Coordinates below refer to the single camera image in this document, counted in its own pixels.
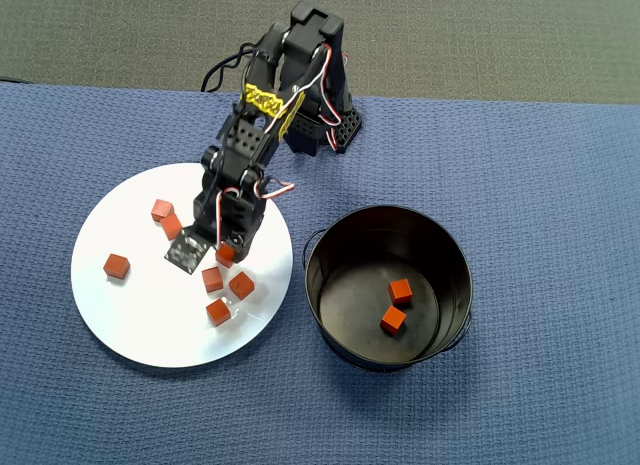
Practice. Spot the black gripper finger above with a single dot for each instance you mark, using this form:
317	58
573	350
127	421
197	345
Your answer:
241	251

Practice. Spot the blue woven cloth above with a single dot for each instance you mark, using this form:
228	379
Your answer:
500	235

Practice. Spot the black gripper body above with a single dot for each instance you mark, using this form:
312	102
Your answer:
239	231

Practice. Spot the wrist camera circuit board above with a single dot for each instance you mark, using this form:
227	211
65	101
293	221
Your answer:
186	251

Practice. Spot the black metal bucket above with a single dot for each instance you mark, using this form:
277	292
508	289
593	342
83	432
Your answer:
350	305

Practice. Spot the white round plate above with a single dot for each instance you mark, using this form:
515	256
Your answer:
150	325

